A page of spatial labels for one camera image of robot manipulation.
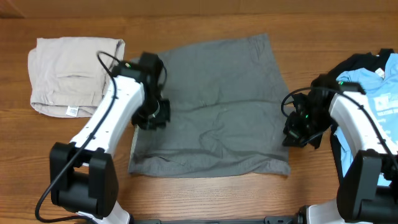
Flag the folded beige shorts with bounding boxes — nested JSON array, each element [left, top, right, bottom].
[[28, 37, 125, 118]]

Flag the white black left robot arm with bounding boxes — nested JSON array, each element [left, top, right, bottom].
[[47, 60, 170, 223]]

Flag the light blue t-shirt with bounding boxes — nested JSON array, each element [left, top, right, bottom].
[[334, 53, 398, 187]]

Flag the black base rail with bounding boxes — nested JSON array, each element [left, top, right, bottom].
[[132, 214, 307, 224]]

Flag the grey shorts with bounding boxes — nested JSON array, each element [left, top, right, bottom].
[[128, 34, 290, 178]]

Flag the black t-shirt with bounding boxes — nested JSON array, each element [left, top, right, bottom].
[[311, 49, 397, 182]]

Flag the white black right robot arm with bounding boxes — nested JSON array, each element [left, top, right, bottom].
[[280, 75, 397, 223]]

